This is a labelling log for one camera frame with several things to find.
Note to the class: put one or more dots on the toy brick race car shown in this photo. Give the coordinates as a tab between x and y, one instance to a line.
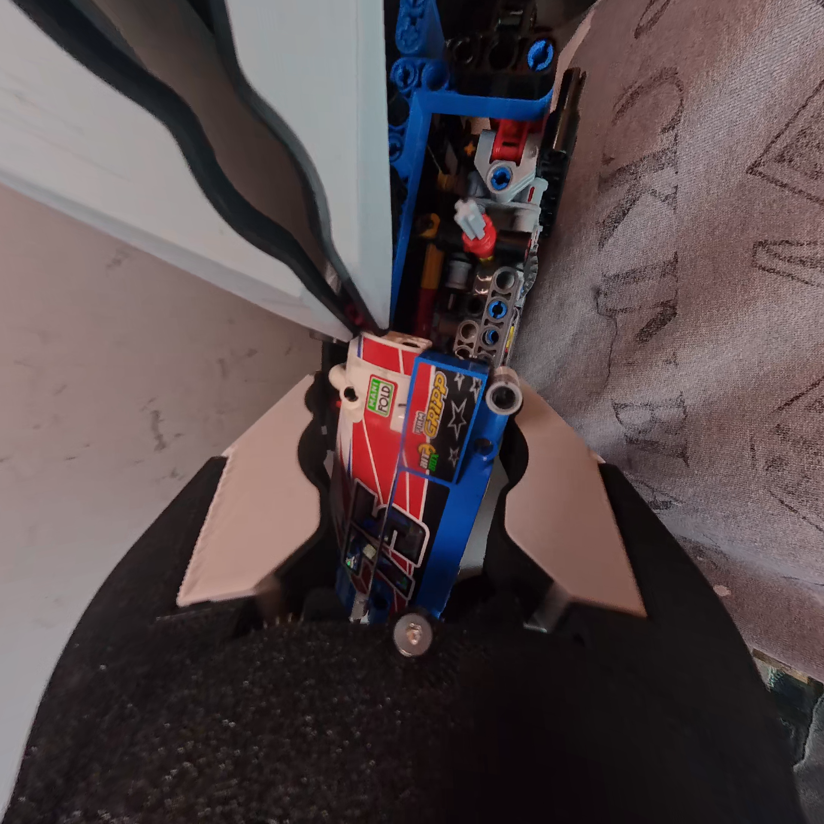
418	161

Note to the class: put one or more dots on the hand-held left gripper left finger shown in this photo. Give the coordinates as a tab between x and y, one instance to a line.
251	508

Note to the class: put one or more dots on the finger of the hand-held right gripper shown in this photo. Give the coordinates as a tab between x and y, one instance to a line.
96	141
347	129

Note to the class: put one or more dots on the grey desk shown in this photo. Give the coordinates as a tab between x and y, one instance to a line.
96	386

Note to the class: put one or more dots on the person's grey sweatshirt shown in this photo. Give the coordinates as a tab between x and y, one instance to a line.
676	257

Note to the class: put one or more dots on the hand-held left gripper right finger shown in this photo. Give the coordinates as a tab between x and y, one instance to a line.
566	515

